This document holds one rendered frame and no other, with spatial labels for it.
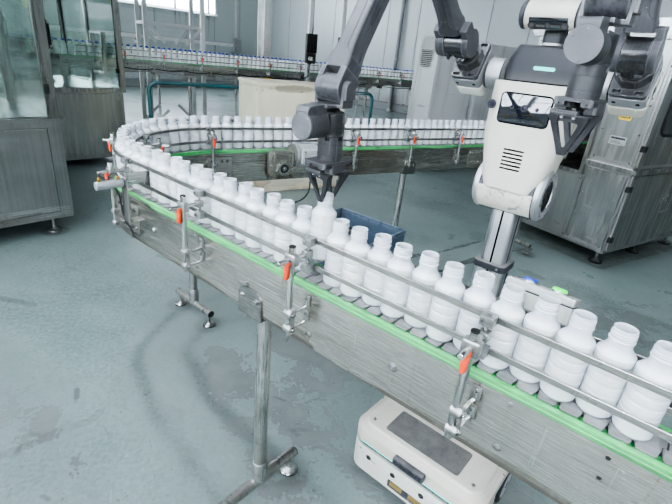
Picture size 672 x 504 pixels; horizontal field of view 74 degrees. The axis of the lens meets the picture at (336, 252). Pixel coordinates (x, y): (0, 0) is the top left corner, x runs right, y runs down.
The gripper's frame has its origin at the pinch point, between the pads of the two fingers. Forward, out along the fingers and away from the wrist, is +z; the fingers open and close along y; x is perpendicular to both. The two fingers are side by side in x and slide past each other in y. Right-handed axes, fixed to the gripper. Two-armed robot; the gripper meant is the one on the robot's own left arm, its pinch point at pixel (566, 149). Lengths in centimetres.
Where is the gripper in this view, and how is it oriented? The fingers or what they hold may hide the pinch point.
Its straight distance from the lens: 95.8
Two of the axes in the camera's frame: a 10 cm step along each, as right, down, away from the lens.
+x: -7.5, -3.3, 5.7
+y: 6.5, -2.5, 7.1
